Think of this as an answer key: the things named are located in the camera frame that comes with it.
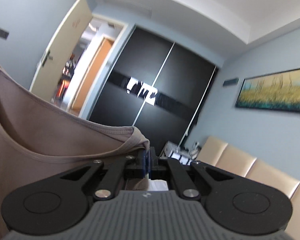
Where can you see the black sliding wardrobe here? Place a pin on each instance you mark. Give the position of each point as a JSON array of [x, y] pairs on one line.
[[180, 80]]

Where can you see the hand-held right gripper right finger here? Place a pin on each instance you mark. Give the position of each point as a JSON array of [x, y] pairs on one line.
[[150, 162]]

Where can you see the taupe long-sleeve shirt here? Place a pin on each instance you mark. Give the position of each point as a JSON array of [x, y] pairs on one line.
[[40, 135]]

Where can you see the orange wooden hallway door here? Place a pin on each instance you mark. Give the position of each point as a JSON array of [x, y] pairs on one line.
[[95, 75]]

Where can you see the framed landscape painting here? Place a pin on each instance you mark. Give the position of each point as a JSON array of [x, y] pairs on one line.
[[272, 92]]

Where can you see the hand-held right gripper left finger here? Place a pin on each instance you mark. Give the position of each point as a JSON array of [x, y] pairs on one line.
[[143, 162]]

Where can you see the white nightstand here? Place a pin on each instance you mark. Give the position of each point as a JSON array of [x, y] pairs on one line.
[[170, 150]]

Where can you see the cream room door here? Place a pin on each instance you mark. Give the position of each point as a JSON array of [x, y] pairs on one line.
[[62, 42]]

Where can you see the beige padded headboard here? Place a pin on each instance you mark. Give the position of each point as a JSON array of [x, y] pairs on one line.
[[240, 162]]

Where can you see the hallway shelf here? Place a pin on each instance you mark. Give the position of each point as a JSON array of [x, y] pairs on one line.
[[65, 80]]

